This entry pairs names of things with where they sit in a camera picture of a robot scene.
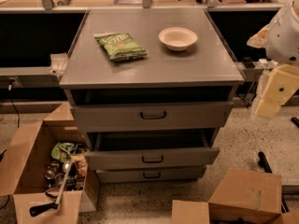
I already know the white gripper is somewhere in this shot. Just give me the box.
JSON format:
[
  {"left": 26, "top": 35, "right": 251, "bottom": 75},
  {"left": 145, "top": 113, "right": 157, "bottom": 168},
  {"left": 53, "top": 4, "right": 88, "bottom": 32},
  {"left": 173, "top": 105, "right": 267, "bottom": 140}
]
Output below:
[{"left": 254, "top": 64, "right": 299, "bottom": 119}]

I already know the grey drawer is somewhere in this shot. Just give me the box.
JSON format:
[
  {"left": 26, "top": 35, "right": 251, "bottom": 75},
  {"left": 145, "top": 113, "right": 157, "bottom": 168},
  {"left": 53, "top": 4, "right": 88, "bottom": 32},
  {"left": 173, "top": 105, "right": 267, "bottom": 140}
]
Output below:
[
  {"left": 71, "top": 102, "right": 233, "bottom": 133},
  {"left": 85, "top": 130, "right": 220, "bottom": 171},
  {"left": 96, "top": 165, "right": 206, "bottom": 183}
]

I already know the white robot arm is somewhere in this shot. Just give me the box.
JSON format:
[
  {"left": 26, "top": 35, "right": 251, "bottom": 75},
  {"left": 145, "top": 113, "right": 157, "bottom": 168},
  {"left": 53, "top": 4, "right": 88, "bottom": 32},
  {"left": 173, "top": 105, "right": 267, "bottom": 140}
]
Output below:
[{"left": 247, "top": 0, "right": 299, "bottom": 123}]

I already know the grey drawer cabinet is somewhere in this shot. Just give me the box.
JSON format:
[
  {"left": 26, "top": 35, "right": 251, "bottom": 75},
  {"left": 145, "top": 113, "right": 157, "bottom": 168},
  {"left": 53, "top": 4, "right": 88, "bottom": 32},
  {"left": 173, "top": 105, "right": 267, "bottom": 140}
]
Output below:
[{"left": 58, "top": 7, "right": 246, "bottom": 185}]

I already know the grey bottom drawer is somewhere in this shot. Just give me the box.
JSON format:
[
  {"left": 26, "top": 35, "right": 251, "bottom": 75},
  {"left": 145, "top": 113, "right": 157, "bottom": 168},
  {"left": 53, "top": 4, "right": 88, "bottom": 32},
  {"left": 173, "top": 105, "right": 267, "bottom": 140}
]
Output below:
[{"left": 96, "top": 165, "right": 206, "bottom": 183}]

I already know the grey top drawer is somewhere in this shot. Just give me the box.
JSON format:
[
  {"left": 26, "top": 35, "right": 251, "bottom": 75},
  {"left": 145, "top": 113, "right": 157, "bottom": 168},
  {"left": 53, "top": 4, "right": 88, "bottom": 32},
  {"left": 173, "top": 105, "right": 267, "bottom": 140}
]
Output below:
[{"left": 71, "top": 102, "right": 233, "bottom": 133}]

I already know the open cardboard box left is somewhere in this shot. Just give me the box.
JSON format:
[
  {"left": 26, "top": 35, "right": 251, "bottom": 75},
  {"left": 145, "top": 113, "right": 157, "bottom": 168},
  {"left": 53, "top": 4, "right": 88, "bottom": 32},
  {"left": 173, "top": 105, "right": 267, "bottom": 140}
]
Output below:
[{"left": 0, "top": 103, "right": 99, "bottom": 224}]

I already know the black tool on floor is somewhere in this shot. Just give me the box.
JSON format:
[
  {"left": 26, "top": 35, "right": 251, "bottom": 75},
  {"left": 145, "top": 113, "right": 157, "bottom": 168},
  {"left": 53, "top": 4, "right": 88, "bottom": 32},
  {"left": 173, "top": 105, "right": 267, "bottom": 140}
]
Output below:
[{"left": 258, "top": 151, "right": 272, "bottom": 173}]

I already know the cardboard box right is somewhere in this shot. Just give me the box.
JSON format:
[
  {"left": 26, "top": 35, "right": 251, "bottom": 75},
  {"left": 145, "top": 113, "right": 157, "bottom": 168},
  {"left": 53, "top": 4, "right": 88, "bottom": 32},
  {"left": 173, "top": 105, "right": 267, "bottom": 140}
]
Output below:
[{"left": 171, "top": 169, "right": 299, "bottom": 224}]

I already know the white bowl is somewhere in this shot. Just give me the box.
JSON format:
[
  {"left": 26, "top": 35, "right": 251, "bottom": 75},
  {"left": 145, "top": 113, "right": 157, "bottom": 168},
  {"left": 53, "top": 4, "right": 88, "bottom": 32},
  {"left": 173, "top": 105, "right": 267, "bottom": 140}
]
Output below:
[{"left": 158, "top": 27, "right": 198, "bottom": 51}]

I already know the green chip bag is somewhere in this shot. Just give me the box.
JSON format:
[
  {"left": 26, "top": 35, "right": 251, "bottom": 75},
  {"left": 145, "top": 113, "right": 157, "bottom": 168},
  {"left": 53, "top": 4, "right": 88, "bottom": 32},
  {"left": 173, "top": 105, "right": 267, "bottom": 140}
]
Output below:
[{"left": 93, "top": 33, "right": 148, "bottom": 62}]

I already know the green snack bag in box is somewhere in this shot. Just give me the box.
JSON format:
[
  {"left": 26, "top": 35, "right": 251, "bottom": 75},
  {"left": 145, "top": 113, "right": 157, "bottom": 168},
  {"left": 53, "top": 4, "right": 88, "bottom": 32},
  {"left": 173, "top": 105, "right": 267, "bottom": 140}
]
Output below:
[{"left": 51, "top": 142, "right": 75, "bottom": 162}]

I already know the soda can in box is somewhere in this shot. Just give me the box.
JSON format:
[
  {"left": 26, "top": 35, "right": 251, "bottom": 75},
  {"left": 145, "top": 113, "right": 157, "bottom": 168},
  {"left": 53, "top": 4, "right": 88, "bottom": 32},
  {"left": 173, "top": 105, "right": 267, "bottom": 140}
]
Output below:
[{"left": 45, "top": 161, "right": 60, "bottom": 180}]

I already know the white plastic bracket left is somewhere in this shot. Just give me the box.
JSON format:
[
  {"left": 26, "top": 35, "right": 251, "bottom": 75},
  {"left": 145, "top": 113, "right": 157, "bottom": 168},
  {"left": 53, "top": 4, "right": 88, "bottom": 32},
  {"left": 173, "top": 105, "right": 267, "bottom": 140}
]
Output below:
[{"left": 48, "top": 53, "right": 68, "bottom": 76}]

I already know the metal ladle black handle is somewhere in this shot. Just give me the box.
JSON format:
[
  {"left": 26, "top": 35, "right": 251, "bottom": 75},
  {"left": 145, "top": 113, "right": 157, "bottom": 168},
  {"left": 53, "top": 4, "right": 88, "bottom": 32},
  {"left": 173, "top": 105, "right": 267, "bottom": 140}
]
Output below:
[{"left": 29, "top": 160, "right": 72, "bottom": 217}]

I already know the black cable left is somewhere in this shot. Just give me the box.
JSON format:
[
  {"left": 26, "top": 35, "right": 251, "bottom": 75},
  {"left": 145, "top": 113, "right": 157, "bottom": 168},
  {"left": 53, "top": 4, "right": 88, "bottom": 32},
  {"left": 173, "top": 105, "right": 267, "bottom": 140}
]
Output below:
[{"left": 7, "top": 77, "right": 21, "bottom": 129}]

